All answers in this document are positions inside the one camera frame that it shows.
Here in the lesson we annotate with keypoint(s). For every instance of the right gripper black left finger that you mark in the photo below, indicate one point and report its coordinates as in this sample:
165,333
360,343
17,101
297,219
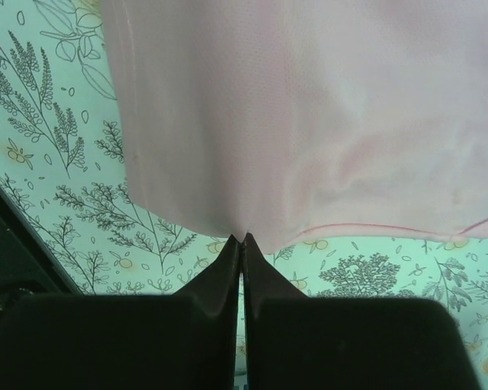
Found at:
184,340

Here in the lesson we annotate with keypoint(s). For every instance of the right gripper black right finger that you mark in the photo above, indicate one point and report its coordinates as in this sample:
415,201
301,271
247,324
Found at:
298,342

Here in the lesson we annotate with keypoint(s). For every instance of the floral table cloth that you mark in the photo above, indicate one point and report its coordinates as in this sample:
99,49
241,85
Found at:
62,167

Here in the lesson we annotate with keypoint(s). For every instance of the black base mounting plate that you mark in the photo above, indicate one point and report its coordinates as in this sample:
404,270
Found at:
27,267

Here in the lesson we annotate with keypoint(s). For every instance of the pink t shirt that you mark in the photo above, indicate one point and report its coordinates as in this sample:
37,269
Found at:
296,120

